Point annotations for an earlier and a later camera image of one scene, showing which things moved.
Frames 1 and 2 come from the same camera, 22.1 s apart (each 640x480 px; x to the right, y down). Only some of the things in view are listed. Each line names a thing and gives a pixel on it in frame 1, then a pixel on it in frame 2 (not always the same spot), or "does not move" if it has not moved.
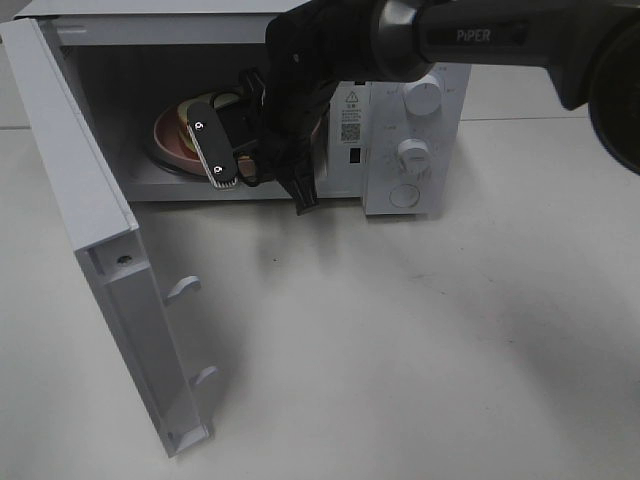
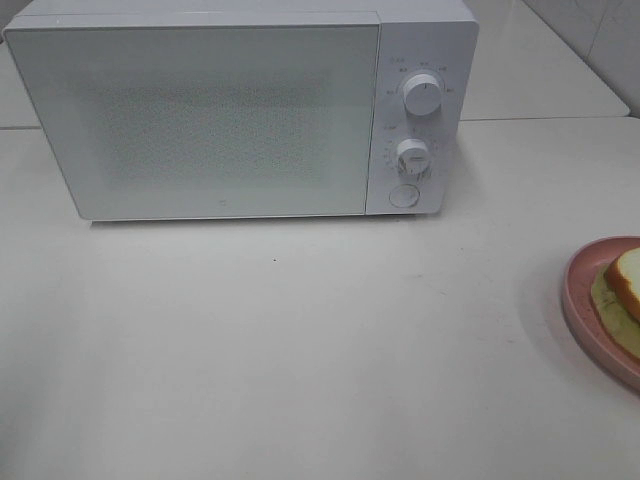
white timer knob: [413, 157] does not move
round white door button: [404, 195] does not move
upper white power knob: [423, 98] does not move
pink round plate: [169, 142] -> [582, 313]
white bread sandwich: [220, 101] -> [616, 299]
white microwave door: [104, 236] -> [206, 121]
